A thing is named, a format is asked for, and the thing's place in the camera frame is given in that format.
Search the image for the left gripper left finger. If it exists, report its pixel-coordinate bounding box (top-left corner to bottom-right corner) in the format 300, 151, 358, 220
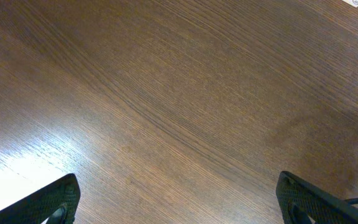
0, 173, 81, 224

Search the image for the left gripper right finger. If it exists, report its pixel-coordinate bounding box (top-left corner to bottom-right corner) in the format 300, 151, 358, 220
276, 171, 358, 224

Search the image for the far left wooden block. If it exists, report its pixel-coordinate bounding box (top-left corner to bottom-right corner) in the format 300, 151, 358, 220
342, 0, 358, 7

